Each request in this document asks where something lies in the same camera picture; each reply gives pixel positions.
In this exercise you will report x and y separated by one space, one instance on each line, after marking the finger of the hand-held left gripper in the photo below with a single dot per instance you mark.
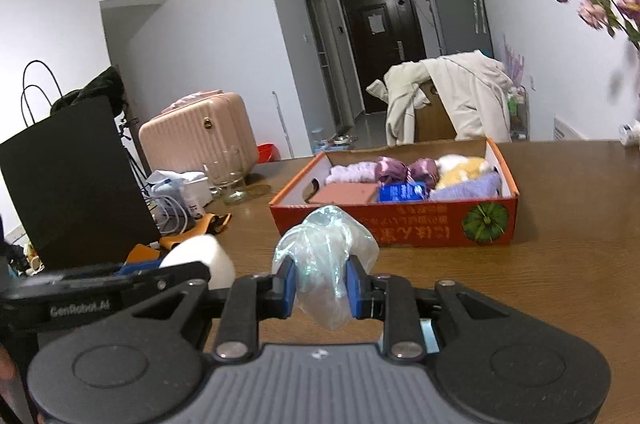
175 276
140 268

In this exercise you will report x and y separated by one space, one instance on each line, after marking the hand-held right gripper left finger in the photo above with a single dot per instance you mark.
289 286

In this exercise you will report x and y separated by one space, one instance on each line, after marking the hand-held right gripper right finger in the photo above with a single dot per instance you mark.
352 289

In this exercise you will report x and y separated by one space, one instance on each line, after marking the white roll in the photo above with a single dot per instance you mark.
205 256

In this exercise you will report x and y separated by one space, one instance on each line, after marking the clear plastic bag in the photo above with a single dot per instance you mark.
320 249

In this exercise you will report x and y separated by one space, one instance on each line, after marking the orange cardboard box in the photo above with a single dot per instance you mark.
425 229

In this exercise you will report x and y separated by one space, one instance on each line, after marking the fluffy light purple cloth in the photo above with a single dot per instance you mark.
350 174

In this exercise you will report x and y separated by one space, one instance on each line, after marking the purple satin scrunchie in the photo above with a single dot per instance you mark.
395 168

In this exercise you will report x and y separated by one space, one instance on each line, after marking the lavender towel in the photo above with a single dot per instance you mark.
470 189

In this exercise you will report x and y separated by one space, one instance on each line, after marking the white and yellow plush toy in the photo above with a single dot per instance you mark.
460 168

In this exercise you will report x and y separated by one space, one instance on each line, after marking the white power adapter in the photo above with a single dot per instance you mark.
199 199

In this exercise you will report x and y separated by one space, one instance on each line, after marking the white and blue plastic packet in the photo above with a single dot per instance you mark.
170 181

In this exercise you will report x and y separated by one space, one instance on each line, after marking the black paper bag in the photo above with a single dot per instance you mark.
75 184

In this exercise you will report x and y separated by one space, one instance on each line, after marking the black tripod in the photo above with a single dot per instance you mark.
134 158

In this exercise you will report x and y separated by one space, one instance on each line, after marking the clear glass goblet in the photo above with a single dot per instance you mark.
230 174

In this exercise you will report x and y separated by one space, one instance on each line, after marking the pink suitcase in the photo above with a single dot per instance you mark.
195 143

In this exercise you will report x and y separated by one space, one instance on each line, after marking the red bucket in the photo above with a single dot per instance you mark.
266 152

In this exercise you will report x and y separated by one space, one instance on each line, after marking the blue pet feeder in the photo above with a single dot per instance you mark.
332 143

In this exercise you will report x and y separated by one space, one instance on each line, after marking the white mop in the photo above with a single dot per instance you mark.
282 126

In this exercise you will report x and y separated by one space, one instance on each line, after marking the pink cloth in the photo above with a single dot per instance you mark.
192 99

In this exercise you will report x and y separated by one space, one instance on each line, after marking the dark cloth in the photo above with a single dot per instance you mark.
95 91

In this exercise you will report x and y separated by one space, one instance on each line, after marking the wooden chair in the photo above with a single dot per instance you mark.
432 118

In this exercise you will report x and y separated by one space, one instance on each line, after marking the cream jacket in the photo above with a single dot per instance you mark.
400 103

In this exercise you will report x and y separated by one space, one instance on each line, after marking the dark entrance door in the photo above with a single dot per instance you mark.
360 68

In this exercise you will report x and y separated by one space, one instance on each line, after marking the beige coat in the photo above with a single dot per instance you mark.
472 98

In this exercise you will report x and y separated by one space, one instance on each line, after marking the grey interior door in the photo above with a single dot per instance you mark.
320 58

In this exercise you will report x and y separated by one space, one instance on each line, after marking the metal storage cart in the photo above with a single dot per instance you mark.
519 113

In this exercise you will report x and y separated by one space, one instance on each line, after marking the paper sheet on door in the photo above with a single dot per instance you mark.
376 23

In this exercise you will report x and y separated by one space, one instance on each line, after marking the grey refrigerator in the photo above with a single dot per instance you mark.
462 23

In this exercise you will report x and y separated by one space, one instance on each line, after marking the white wall heater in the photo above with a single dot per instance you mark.
567 131

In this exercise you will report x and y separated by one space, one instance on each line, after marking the purple wall sticker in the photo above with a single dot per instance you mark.
514 61

